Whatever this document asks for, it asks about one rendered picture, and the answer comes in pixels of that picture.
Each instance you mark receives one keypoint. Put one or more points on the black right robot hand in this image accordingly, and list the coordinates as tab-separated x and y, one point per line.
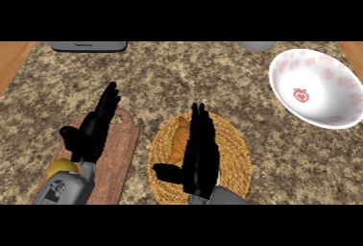
198	153

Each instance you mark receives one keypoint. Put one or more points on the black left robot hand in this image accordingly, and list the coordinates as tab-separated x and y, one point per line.
92	128

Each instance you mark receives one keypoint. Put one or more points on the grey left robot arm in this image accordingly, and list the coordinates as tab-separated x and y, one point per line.
65	189

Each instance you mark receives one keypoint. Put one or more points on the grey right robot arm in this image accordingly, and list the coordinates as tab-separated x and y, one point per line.
220	197

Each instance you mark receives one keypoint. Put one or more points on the woven wicker placemat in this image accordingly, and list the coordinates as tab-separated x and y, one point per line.
232	153

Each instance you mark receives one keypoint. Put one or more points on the white bowl with pink print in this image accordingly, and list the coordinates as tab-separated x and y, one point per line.
315	88

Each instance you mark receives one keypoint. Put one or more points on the brown wooden cutting board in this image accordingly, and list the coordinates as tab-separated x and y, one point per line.
115	153

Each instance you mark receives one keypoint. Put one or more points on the yellow lemon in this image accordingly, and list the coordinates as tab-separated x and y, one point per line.
61	167

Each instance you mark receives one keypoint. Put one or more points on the grey flat appliance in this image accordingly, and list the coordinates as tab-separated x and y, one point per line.
89	46

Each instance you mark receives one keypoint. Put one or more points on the grey round object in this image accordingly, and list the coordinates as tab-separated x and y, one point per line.
256	45

